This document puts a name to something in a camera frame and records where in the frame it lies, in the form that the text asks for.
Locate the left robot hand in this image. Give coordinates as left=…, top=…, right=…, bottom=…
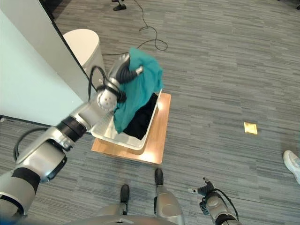
left=108, top=53, right=144, bottom=89

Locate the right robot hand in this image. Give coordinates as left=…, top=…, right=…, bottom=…
left=187, top=177, right=216, bottom=196

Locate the teal cloth garment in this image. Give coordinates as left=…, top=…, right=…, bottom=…
left=113, top=46, right=164, bottom=135

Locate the white plastic laundry basket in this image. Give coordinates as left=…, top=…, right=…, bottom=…
left=91, top=88, right=164, bottom=151

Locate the white round bin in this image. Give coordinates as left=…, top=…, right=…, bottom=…
left=62, top=29, right=105, bottom=75

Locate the black cloth garment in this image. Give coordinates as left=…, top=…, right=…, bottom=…
left=123, top=92, right=158, bottom=141

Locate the black stand foot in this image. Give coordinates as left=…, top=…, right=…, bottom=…
left=112, top=0, right=127, bottom=11

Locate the low wooden table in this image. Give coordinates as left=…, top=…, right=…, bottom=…
left=90, top=92, right=172, bottom=165

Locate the robot left leg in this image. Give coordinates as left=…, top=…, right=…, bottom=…
left=96, top=184, right=130, bottom=218

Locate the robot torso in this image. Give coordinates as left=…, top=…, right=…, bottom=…
left=67, top=215, right=179, bottom=225

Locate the person's white shoe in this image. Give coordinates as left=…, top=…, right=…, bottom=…
left=283, top=150, right=300, bottom=185

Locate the black floor cable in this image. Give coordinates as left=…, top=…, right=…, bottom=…
left=102, top=0, right=168, bottom=56

